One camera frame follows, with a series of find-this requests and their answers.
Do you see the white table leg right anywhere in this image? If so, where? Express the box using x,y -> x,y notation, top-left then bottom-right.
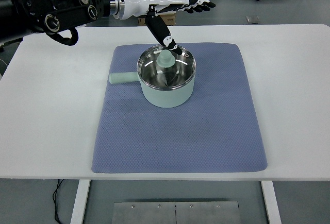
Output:
260,180 -> 282,224

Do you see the glass lid with green knob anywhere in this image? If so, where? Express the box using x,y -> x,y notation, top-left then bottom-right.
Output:
137,45 -> 196,91

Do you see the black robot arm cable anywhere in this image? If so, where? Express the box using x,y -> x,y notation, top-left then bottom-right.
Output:
46,27 -> 79,46

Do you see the green pot with handle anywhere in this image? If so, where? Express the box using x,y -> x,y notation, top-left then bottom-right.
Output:
109,69 -> 196,108

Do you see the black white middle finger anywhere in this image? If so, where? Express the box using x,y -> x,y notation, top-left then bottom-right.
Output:
178,5 -> 210,13

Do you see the white table leg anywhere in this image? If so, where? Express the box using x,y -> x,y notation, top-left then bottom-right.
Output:
260,180 -> 282,224
70,179 -> 91,224

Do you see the cardboard box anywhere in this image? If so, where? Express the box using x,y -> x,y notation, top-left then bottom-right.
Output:
138,13 -> 176,26

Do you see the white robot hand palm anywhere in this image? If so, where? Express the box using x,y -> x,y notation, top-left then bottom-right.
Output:
109,0 -> 189,20

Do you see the metal floor outlet plate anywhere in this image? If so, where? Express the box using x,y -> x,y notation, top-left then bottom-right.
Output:
246,15 -> 261,24

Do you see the black floor cable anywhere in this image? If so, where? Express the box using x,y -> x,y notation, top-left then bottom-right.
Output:
52,179 -> 65,224

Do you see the white table leg left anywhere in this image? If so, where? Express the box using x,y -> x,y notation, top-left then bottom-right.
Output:
70,179 -> 91,224

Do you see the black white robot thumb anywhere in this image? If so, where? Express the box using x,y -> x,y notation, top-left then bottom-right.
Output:
145,5 -> 182,55

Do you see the blue quilted mat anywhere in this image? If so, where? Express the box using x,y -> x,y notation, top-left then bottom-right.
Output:
92,43 -> 267,174

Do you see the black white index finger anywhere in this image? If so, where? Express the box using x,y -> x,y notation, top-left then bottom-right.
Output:
188,0 -> 216,8

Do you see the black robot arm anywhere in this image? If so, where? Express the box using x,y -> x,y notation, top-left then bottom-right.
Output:
1,0 -> 215,55

